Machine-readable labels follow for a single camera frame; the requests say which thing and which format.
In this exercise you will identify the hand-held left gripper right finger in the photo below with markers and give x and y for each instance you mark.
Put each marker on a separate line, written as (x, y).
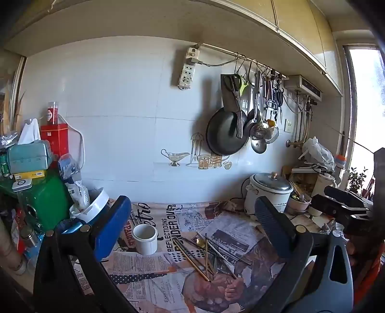
(270, 222)

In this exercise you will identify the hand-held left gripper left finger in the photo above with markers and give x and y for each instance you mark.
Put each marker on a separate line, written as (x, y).
(111, 228)

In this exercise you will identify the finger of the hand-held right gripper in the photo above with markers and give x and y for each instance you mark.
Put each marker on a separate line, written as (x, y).
(327, 207)
(346, 195)

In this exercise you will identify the white cup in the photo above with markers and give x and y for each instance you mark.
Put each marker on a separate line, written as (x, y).
(145, 240)

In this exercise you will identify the gold metal chopstick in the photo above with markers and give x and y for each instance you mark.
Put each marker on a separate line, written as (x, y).
(197, 257)
(192, 262)

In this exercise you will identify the person's right forearm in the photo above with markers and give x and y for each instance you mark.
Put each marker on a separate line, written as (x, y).
(374, 268)

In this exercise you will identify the potted plant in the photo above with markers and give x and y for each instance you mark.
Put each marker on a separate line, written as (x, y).
(357, 180)

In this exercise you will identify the white kettle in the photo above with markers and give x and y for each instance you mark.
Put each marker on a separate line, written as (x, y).
(323, 185)

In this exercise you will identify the white rice cooker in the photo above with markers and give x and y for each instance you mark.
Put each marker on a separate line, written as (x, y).
(264, 198)

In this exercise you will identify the white plastic bucket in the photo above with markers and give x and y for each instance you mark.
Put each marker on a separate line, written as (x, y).
(96, 204)

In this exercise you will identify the pink bowl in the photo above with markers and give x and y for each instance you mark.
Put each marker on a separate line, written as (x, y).
(297, 204)

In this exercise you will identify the clear plastic bag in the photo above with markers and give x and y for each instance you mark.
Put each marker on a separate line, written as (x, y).
(318, 153)

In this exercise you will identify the blue white bag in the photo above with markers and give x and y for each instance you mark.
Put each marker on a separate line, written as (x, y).
(75, 186)

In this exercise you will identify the green box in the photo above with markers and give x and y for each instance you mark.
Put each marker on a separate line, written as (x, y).
(48, 198)

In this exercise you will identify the gold metal spoon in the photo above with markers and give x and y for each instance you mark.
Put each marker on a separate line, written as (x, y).
(200, 241)

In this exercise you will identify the small metal ladle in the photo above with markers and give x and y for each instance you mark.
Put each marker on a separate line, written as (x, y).
(258, 146)

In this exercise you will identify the newspaper print tablecloth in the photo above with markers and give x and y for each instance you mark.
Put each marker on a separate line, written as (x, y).
(192, 216)

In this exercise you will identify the window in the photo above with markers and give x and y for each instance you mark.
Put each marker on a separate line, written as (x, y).
(365, 105)

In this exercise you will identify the metal skimmer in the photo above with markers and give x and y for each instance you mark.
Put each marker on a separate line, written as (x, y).
(259, 130)

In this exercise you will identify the yellow flat box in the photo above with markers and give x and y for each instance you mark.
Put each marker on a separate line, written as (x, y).
(30, 175)

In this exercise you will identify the black frying pan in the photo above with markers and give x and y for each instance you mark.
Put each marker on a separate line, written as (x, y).
(224, 132)

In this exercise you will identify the red tin box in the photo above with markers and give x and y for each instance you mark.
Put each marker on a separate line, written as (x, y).
(55, 141)

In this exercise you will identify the teal tissue box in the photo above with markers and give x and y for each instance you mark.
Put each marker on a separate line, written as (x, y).
(28, 158)

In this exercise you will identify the white water heater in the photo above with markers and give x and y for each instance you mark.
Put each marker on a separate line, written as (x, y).
(302, 87)

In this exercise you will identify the red tube container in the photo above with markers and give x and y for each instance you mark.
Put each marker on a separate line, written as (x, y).
(52, 113)

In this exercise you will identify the green peeler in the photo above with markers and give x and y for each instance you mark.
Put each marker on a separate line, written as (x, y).
(245, 85)

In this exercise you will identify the white power strip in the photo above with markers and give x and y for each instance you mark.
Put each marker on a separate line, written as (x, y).
(186, 76)

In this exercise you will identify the upper kitchen cabinet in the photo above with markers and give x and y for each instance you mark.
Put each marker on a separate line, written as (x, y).
(180, 21)

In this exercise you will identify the tableware wall sticker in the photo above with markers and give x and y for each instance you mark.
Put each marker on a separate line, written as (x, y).
(204, 161)

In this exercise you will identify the metal wall rail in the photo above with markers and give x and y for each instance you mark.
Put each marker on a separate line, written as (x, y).
(240, 55)

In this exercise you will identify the white wall socket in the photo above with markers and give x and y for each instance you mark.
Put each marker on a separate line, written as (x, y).
(193, 52)

